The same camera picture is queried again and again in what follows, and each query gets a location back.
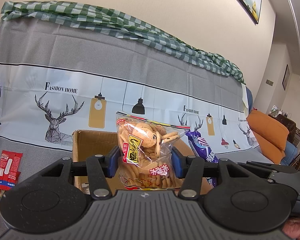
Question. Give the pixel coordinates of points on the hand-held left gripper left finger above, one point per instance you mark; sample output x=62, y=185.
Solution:
x=114, y=162

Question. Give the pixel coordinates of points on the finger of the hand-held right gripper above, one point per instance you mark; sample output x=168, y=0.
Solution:
x=257, y=167

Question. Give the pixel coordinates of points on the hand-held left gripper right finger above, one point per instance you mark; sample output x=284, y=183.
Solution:
x=177, y=163

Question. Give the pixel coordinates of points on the purple swirl snack packet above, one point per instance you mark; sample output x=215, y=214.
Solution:
x=202, y=147

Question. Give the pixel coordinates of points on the cardboard box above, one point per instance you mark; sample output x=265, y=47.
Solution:
x=90, y=142

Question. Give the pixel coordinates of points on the clear cookie bag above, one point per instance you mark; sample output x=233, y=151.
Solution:
x=142, y=135

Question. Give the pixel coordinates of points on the orange cushion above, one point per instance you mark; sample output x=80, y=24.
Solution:
x=267, y=130

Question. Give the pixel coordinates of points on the dark dining table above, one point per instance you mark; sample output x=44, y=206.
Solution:
x=287, y=125

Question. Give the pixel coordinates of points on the grey deer-print sofa cover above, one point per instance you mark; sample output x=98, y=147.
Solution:
x=65, y=55

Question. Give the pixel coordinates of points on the green checkered cloth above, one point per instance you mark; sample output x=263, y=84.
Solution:
x=102, y=20

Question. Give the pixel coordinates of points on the wall light switch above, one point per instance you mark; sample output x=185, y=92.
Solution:
x=269, y=82

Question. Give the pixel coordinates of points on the small wall picture frame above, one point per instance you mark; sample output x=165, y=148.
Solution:
x=286, y=77

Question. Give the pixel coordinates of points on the framed wall painting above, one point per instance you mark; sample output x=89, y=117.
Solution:
x=250, y=2

